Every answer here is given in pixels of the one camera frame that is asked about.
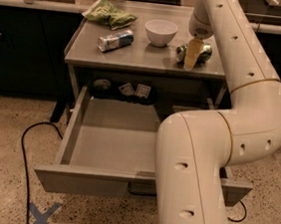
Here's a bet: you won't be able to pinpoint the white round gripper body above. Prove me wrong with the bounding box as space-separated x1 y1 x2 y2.
188 5 213 40

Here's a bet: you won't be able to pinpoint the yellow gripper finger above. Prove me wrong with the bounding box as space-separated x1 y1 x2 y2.
183 38 204 70

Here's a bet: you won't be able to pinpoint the crushed green soda can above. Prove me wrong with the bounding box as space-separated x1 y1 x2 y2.
175 43 212 64

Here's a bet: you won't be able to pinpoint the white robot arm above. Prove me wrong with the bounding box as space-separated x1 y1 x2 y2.
154 0 281 224

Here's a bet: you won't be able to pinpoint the silver blue soda can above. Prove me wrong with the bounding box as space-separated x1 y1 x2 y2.
98 30 135 52

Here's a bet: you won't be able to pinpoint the grey open top drawer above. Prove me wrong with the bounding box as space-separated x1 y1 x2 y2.
31 80 263 215

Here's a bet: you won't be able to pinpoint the white bowl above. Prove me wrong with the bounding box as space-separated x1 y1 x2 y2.
144 19 178 47

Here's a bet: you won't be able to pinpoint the white tag card right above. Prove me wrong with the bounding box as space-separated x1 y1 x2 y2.
135 84 150 99

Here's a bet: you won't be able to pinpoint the white tag card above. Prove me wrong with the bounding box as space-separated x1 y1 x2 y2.
118 83 135 97
135 84 150 99

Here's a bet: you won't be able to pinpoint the white tag card left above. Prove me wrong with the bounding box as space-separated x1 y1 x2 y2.
118 83 135 97

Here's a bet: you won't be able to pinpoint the grey cabinet table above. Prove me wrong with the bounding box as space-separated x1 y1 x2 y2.
65 0 228 109

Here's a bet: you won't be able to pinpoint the green chip bag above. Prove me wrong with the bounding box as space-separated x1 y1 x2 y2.
82 0 137 30

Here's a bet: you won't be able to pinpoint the round grey object inside cabinet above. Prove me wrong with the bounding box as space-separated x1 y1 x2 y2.
93 79 112 92

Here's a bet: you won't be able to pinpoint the dark counter cabinets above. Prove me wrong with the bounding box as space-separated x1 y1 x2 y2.
0 5 83 101

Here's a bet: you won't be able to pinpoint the blue tape cross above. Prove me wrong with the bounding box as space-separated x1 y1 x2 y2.
29 202 62 224

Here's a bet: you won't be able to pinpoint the black metal drawer handle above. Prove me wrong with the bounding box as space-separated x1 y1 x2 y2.
128 182 156 197

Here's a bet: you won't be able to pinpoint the black floor cable left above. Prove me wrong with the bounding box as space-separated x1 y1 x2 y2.
12 118 65 224

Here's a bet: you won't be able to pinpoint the black floor cable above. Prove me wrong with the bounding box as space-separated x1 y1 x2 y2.
226 198 249 224
12 118 65 224

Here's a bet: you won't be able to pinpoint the black floor cable right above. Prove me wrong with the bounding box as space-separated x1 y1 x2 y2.
226 198 249 224

